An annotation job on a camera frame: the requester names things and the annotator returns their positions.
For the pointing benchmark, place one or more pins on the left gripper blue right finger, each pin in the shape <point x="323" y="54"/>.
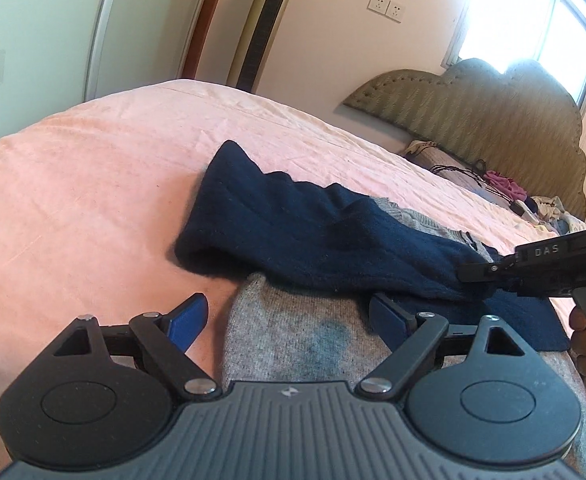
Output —
<point x="393" y="324"/>

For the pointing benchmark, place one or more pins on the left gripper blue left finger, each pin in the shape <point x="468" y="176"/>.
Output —
<point x="184" y="323"/>

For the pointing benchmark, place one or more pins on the grey knit garment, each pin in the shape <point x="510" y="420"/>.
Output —
<point x="279" y="334"/>

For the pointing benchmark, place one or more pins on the navy blue knit garment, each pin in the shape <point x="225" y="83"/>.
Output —
<point x="338" y="241"/>

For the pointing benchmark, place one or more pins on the pile of mixed clothes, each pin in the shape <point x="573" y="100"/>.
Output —
<point x="546" y="213"/>

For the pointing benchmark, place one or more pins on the magenta cloth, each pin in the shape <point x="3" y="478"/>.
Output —
<point x="505" y="185"/>

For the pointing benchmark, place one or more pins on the olive upholstered headboard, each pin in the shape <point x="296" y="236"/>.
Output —
<point x="521" y="122"/>

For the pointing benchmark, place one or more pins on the pink bed sheet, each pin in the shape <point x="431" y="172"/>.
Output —
<point x="93" y="199"/>

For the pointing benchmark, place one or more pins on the bright window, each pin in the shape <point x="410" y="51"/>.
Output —
<point x="503" y="32"/>

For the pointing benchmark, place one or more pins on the white glass wardrobe door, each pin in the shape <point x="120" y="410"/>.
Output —
<point x="49" y="51"/>

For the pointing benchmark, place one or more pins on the gold tower air conditioner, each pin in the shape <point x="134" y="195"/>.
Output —
<point x="255" y="42"/>

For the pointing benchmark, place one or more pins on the white wall socket right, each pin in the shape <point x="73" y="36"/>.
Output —
<point x="395" y="12"/>

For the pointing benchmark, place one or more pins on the white wall socket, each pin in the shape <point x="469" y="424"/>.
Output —
<point x="395" y="12"/>
<point x="378" y="6"/>

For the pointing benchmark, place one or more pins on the white wall socket left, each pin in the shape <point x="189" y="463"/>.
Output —
<point x="378" y="6"/>

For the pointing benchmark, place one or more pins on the brown wooden door frame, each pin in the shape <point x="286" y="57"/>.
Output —
<point x="196" y="44"/>

